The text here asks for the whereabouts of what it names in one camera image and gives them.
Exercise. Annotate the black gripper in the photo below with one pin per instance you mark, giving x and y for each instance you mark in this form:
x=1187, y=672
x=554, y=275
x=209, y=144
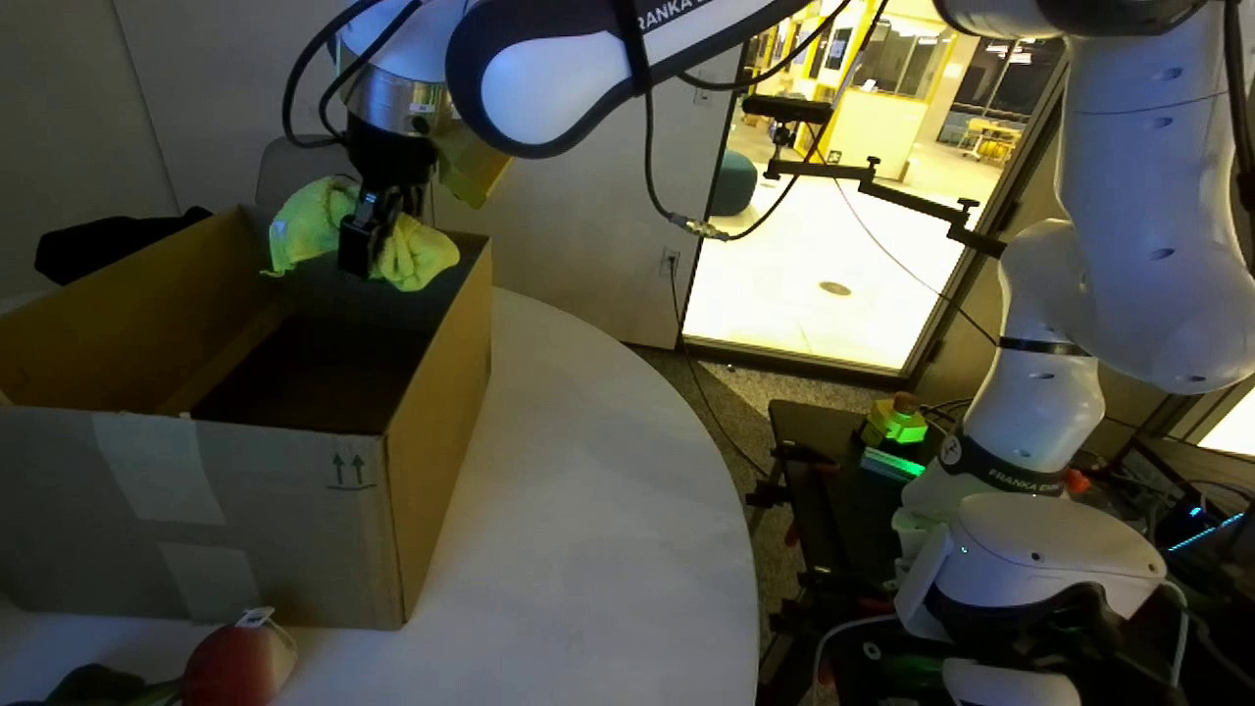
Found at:
x=394, y=164

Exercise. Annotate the yellow microfibre towel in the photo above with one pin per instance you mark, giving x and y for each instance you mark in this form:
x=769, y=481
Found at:
x=306, y=223

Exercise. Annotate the open cardboard box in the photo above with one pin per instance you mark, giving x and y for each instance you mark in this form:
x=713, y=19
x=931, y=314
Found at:
x=260, y=525

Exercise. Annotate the green lit controller box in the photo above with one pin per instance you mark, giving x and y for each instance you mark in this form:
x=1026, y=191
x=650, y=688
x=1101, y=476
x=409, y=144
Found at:
x=898, y=428

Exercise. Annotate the grey chair back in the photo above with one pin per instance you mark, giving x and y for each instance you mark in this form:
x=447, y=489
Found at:
x=281, y=164

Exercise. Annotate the black jacket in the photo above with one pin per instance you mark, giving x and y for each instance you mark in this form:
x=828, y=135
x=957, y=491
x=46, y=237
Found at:
x=111, y=240

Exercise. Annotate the dark green stool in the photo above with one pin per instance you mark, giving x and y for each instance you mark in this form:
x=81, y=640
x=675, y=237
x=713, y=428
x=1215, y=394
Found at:
x=734, y=183

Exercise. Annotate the red round object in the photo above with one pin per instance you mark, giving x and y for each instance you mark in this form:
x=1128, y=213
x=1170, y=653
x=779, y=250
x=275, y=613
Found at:
x=237, y=670

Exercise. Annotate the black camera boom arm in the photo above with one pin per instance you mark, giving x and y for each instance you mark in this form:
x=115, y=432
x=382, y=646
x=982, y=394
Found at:
x=864, y=183

